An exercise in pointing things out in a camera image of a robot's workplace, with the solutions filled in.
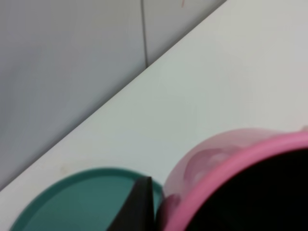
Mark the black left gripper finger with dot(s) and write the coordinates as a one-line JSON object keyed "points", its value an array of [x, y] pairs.
{"points": [[137, 212]]}

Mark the pink toy saucepan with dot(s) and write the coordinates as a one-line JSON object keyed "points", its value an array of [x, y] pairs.
{"points": [[240, 180]]}

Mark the teal round plate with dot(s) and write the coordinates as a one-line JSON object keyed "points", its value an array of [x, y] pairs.
{"points": [[86, 201]]}

